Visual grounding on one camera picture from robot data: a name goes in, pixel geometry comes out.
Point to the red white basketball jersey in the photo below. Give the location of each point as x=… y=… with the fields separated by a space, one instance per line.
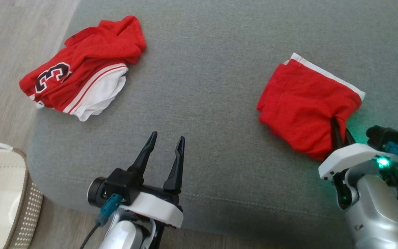
x=81 y=65

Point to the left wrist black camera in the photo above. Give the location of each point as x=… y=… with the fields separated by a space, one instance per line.
x=119 y=183

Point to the red basketball shorts white hem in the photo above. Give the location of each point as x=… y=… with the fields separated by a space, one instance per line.
x=306 y=103

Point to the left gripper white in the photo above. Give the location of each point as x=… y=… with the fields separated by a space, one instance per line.
x=157 y=207

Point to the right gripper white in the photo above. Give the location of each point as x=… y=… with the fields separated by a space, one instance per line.
x=354 y=155

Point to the cream perforated laundry basket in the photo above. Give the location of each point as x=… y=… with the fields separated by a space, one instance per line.
x=2 y=193

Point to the wrist black camera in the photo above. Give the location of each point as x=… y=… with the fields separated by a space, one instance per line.
x=119 y=183
x=382 y=135

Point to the grey sofa seat cushion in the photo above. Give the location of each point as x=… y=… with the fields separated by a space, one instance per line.
x=202 y=86

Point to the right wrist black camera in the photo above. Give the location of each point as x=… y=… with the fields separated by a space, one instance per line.
x=382 y=135

